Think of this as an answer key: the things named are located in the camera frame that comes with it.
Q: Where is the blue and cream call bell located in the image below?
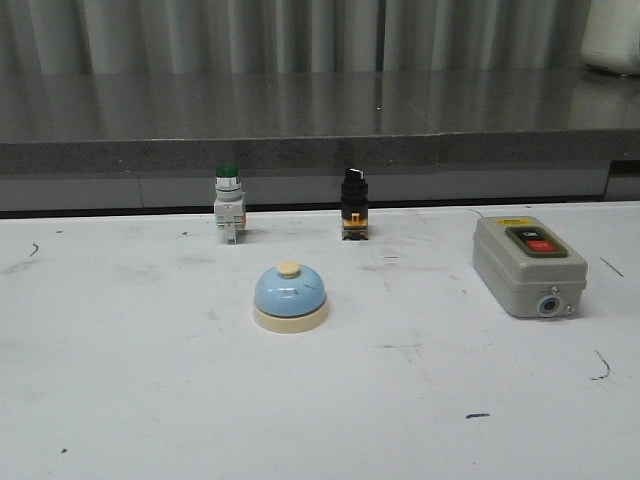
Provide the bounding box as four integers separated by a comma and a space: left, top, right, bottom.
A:
253, 259, 328, 334

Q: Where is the grey stone counter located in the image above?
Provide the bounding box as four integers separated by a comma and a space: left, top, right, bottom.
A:
1, 68, 639, 215

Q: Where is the white rice cooker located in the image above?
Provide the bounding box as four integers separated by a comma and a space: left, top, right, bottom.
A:
580, 0, 639, 76

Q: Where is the black selector switch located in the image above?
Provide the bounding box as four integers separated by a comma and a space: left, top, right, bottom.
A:
341, 168, 368, 240

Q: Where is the green pushbutton switch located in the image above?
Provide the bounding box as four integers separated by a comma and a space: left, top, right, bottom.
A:
213, 164, 246, 244

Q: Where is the grey on off switch box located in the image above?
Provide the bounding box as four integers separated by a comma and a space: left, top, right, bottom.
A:
472, 216, 588, 319

